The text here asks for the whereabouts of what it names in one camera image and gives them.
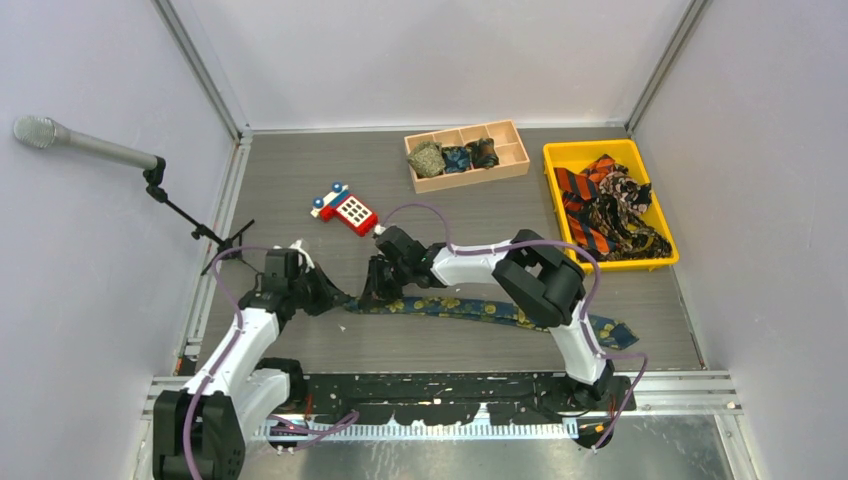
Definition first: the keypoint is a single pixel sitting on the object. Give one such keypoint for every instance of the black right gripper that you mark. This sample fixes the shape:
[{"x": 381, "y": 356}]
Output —
[{"x": 376, "y": 294}]

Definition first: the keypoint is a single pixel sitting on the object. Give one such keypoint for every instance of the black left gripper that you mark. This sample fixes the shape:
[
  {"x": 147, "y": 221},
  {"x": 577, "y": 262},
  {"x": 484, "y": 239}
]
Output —
[{"x": 327, "y": 301}]

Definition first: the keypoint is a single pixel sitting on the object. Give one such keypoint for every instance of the blue yellow floral tie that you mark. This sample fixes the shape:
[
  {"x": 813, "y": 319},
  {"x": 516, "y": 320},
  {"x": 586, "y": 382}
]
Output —
[{"x": 610, "y": 333}]

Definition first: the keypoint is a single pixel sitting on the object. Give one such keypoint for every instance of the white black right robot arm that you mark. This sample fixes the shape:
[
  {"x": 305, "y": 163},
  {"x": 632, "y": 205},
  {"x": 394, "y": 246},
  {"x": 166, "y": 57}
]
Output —
[{"x": 541, "y": 280}]

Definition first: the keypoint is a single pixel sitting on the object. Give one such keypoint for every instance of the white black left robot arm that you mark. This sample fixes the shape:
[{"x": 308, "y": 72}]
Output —
[{"x": 207, "y": 428}]

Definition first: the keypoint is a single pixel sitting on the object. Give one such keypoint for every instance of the red white toy brick block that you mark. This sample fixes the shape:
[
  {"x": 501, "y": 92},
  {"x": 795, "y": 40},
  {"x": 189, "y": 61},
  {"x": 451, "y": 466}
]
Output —
[{"x": 341, "y": 204}]

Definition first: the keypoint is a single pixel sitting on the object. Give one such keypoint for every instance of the black microphone stand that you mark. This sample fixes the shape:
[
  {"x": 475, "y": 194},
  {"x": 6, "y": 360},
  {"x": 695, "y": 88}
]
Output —
[{"x": 154, "y": 178}]

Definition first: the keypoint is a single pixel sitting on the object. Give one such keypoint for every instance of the olive green rolled tie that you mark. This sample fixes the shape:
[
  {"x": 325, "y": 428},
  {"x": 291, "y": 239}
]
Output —
[{"x": 426, "y": 159}]

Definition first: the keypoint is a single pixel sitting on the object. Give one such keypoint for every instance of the blue rolled tie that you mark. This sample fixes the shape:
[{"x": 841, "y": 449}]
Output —
[{"x": 457, "y": 159}]

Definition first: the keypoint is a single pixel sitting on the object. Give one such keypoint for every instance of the dark brown rolled tie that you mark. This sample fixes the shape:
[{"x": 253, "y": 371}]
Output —
[{"x": 482, "y": 153}]

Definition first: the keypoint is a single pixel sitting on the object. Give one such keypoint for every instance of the orange navy striped tie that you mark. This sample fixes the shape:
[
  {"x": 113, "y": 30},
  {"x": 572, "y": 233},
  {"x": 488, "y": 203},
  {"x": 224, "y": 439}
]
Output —
[{"x": 580, "y": 192}]

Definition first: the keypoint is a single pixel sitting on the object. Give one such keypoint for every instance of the yellow plastic bin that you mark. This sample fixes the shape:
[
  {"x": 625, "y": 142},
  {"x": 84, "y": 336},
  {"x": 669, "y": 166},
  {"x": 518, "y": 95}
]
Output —
[{"x": 576, "y": 156}]

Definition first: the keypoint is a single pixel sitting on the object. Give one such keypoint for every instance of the black floral patterned tie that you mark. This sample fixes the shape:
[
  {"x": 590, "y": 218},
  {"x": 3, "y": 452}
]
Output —
[{"x": 620, "y": 212}]

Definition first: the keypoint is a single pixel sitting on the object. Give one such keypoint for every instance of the silver microphone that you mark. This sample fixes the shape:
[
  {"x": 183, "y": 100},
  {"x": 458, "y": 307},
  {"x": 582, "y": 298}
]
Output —
[{"x": 46, "y": 133}]

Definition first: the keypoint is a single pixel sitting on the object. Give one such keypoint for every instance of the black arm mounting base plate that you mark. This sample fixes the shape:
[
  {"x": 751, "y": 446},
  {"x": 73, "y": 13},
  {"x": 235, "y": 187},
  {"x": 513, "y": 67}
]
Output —
[{"x": 447, "y": 406}]

